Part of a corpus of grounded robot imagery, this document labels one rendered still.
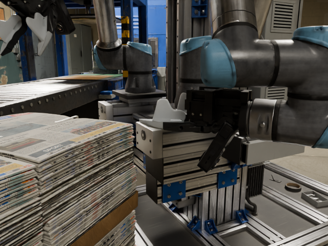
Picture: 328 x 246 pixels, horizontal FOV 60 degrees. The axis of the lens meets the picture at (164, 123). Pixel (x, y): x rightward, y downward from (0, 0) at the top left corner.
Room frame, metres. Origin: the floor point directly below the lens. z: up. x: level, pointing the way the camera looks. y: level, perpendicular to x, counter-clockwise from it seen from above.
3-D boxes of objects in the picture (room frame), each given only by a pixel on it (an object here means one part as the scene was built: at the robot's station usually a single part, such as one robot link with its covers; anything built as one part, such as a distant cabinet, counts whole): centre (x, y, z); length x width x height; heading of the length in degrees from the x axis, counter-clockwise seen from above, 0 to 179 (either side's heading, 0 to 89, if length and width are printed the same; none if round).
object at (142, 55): (1.39, 0.12, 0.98); 0.13 x 0.12 x 0.14; 90
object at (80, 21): (2.68, 0.68, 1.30); 0.55 x 0.55 x 0.03; 82
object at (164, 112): (0.54, 0.00, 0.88); 0.09 x 0.03 x 0.06; 89
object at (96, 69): (3.25, 0.60, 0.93); 0.38 x 0.30 x 0.26; 172
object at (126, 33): (2.27, 0.29, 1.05); 0.05 x 0.05 x 0.45; 82
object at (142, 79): (1.39, 0.12, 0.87); 0.15 x 0.15 x 0.10
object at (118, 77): (2.68, 0.68, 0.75); 0.70 x 0.65 x 0.10; 172
